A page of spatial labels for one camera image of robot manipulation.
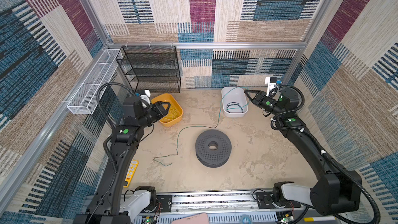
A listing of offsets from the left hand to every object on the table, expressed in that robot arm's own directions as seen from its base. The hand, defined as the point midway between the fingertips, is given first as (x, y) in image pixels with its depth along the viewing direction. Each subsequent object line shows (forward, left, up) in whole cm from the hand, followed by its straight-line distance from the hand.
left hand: (169, 102), depth 70 cm
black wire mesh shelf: (+43, +18, -14) cm, 49 cm away
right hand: (+5, -34, +1) cm, 35 cm away
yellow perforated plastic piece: (-18, +22, -32) cm, 43 cm away
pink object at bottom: (-40, -13, -31) cm, 52 cm away
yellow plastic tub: (+29, +9, -29) cm, 43 cm away
